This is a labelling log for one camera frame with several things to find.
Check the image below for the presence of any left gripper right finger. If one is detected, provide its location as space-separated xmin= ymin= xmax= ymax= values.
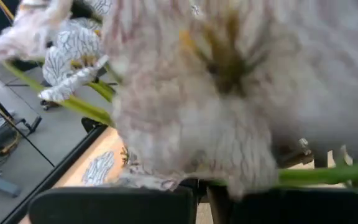
xmin=208 ymin=186 xmax=358 ymax=224

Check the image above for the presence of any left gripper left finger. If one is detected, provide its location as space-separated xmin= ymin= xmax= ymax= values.
xmin=28 ymin=185 xmax=198 ymax=224

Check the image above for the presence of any black vertical pole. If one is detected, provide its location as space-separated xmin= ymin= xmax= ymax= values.
xmin=0 ymin=124 xmax=109 ymax=224

